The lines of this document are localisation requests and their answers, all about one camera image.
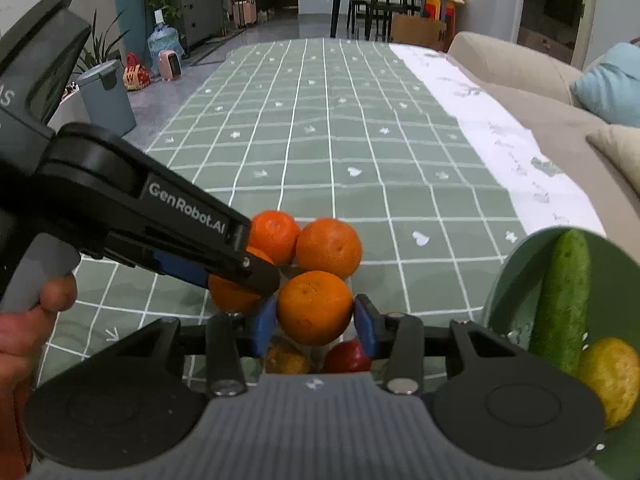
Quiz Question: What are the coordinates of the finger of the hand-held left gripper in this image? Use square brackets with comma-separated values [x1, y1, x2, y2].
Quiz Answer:
[106, 170, 282, 307]

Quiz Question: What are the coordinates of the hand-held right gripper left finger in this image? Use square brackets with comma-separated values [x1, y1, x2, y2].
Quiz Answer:
[107, 295, 279, 397]

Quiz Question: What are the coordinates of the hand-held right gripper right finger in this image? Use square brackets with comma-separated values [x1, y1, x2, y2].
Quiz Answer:
[353, 293, 526, 395]

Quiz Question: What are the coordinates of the orange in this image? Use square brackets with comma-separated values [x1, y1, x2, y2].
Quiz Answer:
[246, 209, 301, 267]
[264, 341, 312, 376]
[207, 245, 277, 314]
[276, 270, 354, 347]
[295, 218, 363, 281]

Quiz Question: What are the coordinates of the person's left hand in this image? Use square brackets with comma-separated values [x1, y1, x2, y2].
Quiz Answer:
[0, 274, 79, 480]

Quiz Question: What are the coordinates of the red apple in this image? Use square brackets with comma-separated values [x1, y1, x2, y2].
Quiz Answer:
[323, 338, 373, 374]

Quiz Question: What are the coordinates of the grey trash bin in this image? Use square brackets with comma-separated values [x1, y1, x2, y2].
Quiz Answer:
[75, 59, 137, 137]

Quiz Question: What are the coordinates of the red patterned bag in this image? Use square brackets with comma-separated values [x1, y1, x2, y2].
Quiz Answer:
[122, 53, 151, 92]

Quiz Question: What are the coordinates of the potted green plant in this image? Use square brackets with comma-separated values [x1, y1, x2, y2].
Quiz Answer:
[74, 9, 130, 77]

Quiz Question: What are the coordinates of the pink space heater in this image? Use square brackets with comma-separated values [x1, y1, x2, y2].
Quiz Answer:
[158, 49, 183, 76]

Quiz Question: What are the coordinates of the green bowl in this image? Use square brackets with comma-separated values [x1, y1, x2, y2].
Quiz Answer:
[481, 226, 640, 480]

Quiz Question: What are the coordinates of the blue water jug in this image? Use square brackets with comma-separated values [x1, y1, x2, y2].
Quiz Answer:
[147, 22, 186, 63]

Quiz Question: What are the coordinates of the green checked tablecloth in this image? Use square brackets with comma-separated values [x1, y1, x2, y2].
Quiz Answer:
[37, 38, 608, 397]

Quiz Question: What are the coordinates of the green cucumber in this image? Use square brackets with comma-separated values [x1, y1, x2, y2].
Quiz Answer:
[528, 228, 592, 377]

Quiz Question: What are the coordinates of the dark grey cabinet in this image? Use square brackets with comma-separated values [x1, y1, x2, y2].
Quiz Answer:
[172, 0, 227, 49]

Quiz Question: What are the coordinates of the white printed cloth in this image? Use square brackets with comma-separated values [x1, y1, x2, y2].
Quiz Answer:
[388, 42, 608, 239]

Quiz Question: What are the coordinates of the pink suitcase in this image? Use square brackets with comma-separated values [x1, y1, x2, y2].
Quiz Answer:
[228, 0, 259, 29]

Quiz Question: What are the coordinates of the yellow lemon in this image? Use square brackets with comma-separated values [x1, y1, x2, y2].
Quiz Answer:
[577, 338, 640, 431]

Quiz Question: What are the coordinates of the beige sofa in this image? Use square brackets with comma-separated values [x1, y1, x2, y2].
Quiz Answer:
[446, 31, 640, 228]

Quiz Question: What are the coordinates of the brown cardboard box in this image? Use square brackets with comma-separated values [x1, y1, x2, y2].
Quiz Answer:
[390, 12, 448, 52]

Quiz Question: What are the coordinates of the beige pillow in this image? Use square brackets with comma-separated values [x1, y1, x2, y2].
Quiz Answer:
[585, 124, 640, 192]

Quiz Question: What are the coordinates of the colourful printed box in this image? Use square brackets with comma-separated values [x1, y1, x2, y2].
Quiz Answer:
[420, 0, 459, 37]

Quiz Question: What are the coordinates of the light blue pillow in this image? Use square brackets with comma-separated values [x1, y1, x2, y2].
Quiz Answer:
[569, 42, 640, 127]

